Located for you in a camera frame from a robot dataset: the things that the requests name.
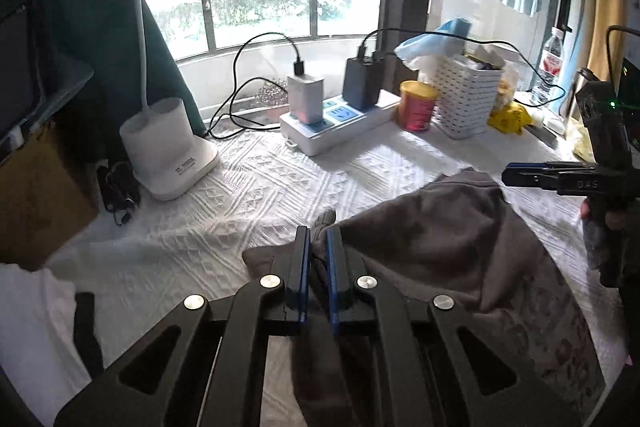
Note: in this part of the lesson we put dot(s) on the black charger adapter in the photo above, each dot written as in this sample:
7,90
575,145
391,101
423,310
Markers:
363,81

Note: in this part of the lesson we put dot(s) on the clear snack jar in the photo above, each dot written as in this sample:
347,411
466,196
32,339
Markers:
506,88

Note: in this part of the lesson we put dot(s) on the white desk lamp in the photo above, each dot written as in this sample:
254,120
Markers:
164,142

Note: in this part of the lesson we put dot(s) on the white perforated basket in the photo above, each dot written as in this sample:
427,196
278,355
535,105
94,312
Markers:
466,95

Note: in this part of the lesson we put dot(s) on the clear water bottle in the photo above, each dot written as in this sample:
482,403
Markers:
547,88

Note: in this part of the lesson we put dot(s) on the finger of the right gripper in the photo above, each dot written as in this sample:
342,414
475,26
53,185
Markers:
520,168
563,185

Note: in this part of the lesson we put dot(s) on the white folded garment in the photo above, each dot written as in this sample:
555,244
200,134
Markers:
49,349

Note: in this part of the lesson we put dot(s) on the white charger adapter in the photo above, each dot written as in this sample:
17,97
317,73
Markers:
305,96

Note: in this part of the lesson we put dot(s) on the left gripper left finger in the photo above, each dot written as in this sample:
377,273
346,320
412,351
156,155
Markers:
204,363

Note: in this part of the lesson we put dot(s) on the brown cardboard box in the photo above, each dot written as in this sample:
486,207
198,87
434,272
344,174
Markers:
45,201

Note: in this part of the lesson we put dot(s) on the red yellow-lidded can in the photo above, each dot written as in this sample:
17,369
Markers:
417,104

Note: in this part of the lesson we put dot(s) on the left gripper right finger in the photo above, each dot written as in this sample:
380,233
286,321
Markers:
433,364

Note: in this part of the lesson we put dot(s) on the white textured bedspread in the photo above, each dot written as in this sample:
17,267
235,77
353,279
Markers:
258,194

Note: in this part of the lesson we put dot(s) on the blue tissue pack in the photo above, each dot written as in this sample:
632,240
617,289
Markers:
422,51

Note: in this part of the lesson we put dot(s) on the white power strip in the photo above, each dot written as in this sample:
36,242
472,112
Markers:
340,123

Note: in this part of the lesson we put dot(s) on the teal curtain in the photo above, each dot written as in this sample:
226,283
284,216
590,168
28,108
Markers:
90,16

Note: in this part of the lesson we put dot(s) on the dark grey garment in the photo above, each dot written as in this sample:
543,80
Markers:
456,236

